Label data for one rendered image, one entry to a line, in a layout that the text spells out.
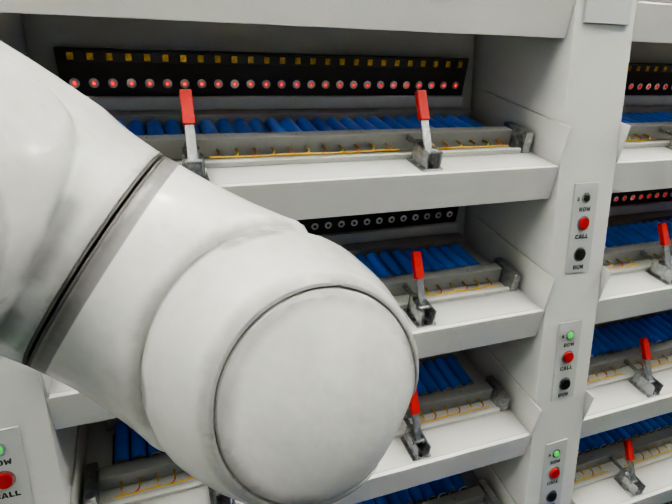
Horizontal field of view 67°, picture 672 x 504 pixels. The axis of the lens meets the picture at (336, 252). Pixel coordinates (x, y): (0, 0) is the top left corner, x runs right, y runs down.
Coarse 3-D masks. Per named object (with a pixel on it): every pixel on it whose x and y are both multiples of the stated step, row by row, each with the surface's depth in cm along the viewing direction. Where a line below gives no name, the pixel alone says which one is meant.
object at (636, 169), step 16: (640, 64) 85; (656, 64) 86; (640, 80) 87; (656, 80) 88; (624, 96) 87; (640, 96) 88; (656, 96) 89; (624, 112) 86; (640, 112) 86; (656, 112) 87; (624, 128) 65; (640, 128) 76; (656, 128) 77; (624, 144) 73; (640, 144) 74; (656, 144) 75; (624, 160) 68; (640, 160) 69; (656, 160) 69; (624, 176) 69; (640, 176) 70; (656, 176) 71
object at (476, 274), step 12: (480, 264) 74; (492, 264) 74; (396, 276) 69; (408, 276) 69; (432, 276) 70; (444, 276) 70; (456, 276) 71; (468, 276) 72; (480, 276) 72; (492, 276) 73; (396, 288) 68; (432, 288) 70; (444, 288) 71; (480, 288) 71; (396, 300) 67
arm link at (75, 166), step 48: (0, 48) 18; (0, 96) 15; (48, 96) 17; (0, 144) 14; (48, 144) 16; (96, 144) 18; (144, 144) 20; (0, 192) 14; (48, 192) 16; (96, 192) 17; (0, 240) 14; (48, 240) 16; (96, 240) 17; (0, 288) 15; (48, 288) 16; (0, 336) 17
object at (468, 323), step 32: (448, 224) 81; (480, 224) 80; (480, 256) 81; (512, 256) 74; (448, 288) 72; (512, 288) 72; (544, 288) 68; (448, 320) 65; (480, 320) 66; (512, 320) 68; (448, 352) 66; (64, 384) 51; (64, 416) 51; (96, 416) 52
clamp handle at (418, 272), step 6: (414, 252) 64; (420, 252) 64; (414, 258) 64; (420, 258) 64; (414, 264) 64; (420, 264) 64; (414, 270) 64; (420, 270) 64; (414, 276) 64; (420, 276) 64; (420, 282) 64; (420, 288) 64; (420, 294) 64; (420, 300) 64; (420, 306) 64
